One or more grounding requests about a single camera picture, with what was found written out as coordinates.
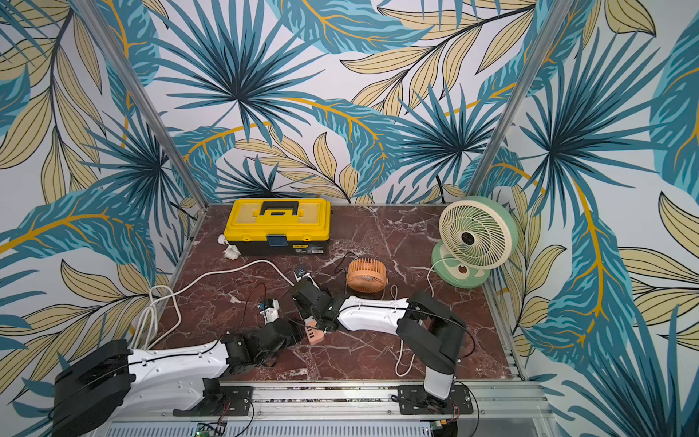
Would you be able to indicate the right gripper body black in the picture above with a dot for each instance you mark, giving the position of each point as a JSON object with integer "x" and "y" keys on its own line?
{"x": 323, "y": 310}

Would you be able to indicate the white wall plug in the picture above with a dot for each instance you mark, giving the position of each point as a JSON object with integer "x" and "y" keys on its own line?
{"x": 231, "y": 252}

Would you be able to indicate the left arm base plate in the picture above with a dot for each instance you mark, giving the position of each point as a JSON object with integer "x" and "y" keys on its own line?
{"x": 226, "y": 401}

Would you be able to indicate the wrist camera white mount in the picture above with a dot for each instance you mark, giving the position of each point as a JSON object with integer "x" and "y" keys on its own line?
{"x": 301, "y": 273}
{"x": 269, "y": 310}

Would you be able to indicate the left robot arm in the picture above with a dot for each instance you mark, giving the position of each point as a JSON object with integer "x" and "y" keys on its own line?
{"x": 116, "y": 379}

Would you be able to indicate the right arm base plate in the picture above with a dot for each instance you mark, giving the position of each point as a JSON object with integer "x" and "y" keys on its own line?
{"x": 431, "y": 401}

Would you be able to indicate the aluminium front rail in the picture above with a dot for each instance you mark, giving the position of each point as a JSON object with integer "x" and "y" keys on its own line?
{"x": 372, "y": 408}

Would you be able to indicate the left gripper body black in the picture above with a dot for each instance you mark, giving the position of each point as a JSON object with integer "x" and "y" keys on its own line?
{"x": 262, "y": 359}

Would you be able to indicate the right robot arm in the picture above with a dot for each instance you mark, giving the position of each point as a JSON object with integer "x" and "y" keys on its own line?
{"x": 426, "y": 326}

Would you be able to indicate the pink power strip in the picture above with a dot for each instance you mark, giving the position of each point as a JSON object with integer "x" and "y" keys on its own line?
{"x": 313, "y": 333}

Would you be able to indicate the green cream desk fan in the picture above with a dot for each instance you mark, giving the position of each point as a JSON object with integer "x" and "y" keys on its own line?
{"x": 477, "y": 235}

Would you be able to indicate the small orange desk fan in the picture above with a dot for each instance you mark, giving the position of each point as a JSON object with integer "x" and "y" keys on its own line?
{"x": 367, "y": 275}

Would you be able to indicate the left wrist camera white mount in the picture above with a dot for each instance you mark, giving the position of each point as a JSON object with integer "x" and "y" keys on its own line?
{"x": 269, "y": 310}

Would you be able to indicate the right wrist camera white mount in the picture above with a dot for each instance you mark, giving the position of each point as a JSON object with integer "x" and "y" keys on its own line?
{"x": 301, "y": 273}

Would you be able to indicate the yellow black toolbox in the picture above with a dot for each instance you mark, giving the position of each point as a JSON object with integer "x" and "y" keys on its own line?
{"x": 263, "y": 227}

